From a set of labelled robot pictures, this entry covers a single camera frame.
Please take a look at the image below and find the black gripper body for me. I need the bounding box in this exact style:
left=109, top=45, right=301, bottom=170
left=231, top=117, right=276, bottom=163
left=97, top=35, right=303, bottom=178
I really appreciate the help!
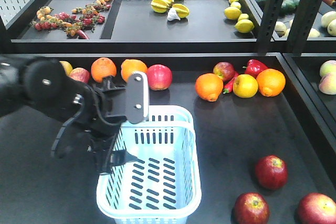
left=50, top=82, right=128, bottom=159

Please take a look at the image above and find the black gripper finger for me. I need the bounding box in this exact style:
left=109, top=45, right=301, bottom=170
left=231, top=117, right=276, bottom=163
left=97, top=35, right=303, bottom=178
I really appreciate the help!
left=87, top=132, right=139, bottom=175
left=102, top=76, right=126, bottom=93

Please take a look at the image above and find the light blue plastic basket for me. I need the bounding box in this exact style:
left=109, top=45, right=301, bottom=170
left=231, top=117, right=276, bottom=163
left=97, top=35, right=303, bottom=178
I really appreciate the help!
left=96, top=105, right=202, bottom=223

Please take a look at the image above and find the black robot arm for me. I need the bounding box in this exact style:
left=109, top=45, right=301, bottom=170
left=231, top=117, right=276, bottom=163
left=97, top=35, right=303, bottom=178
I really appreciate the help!
left=1, top=56, right=146, bottom=174

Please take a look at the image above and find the orange fruit far left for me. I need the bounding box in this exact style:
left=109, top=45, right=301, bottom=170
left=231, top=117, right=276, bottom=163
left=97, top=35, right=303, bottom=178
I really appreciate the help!
left=121, top=59, right=148, bottom=82

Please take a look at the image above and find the orange fruit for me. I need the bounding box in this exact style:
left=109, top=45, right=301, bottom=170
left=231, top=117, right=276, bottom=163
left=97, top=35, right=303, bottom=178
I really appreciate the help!
left=256, top=68, right=286, bottom=97
left=195, top=73, right=224, bottom=102
left=121, top=59, right=148, bottom=82

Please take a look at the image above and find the bright red apple left tray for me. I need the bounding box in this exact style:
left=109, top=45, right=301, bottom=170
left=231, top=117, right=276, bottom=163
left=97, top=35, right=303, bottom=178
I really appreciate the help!
left=146, top=64, right=173, bottom=91

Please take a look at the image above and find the white garlic bulb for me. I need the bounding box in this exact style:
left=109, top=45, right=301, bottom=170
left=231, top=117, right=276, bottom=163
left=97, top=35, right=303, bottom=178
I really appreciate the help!
left=167, top=8, right=181, bottom=22

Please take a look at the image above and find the red green apple rear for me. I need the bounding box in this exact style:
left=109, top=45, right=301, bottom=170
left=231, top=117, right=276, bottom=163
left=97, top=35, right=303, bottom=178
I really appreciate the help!
left=213, top=61, right=235, bottom=82

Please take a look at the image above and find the red chili pepper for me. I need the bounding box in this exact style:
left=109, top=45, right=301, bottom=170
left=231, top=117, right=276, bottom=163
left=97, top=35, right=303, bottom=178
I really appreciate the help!
left=223, top=71, right=239, bottom=94

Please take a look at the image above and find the yellow round fruit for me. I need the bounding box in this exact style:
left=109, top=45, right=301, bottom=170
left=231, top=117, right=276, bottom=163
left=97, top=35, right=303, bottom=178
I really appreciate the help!
left=233, top=74, right=258, bottom=98

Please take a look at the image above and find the dark red apple lower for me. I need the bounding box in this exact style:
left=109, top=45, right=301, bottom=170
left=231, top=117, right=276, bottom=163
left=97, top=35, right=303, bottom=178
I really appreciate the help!
left=234, top=193, right=270, bottom=224

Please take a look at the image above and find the dark red apple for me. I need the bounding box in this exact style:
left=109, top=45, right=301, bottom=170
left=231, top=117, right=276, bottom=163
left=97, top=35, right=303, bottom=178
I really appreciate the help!
left=234, top=193, right=270, bottom=224
left=255, top=155, right=288, bottom=190
left=297, top=193, right=335, bottom=224

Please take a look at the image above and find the red bell pepper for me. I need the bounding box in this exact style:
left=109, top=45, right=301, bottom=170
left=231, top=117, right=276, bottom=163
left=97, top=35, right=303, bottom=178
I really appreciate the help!
left=243, top=59, right=268, bottom=78

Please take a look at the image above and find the black wooden display stand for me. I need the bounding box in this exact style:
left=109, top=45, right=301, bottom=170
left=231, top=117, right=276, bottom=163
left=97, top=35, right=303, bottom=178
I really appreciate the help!
left=1, top=0, right=335, bottom=223

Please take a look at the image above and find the dark red apple upper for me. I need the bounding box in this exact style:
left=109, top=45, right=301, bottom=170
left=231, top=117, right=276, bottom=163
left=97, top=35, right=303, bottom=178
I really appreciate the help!
left=255, top=155, right=288, bottom=190

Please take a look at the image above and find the orange fruit right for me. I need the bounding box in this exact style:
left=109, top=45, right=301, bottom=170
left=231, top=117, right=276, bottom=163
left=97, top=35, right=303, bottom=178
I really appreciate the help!
left=256, top=68, right=286, bottom=97

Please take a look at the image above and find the pale peach front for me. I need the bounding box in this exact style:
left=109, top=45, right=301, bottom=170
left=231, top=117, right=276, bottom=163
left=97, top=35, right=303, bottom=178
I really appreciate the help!
left=319, top=72, right=336, bottom=95

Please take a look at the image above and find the pale peach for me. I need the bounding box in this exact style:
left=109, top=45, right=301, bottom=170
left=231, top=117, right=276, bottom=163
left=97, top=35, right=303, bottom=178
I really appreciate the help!
left=319, top=60, right=336, bottom=77
left=319, top=72, right=336, bottom=95

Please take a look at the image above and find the pale peach rear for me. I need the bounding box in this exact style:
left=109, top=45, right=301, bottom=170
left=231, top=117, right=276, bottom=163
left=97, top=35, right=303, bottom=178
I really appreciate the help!
left=319, top=60, right=336, bottom=77

